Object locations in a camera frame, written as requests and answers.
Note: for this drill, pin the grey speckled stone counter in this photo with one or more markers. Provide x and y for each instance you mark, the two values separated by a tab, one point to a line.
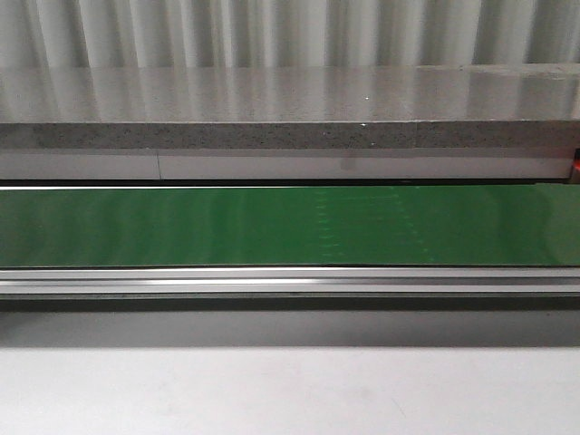
312	108

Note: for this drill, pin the white conveyor back rail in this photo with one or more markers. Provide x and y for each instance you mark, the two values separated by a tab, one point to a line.
494	163

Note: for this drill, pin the red orange object at edge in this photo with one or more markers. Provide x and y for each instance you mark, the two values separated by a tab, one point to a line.
575	171

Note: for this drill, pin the aluminium conveyor front rail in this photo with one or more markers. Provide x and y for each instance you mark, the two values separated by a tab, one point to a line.
285	281

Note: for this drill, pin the white corrugated curtain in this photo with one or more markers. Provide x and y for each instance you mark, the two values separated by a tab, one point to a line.
54	34

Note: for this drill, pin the green conveyor belt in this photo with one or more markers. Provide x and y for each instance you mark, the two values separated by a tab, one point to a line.
454	225

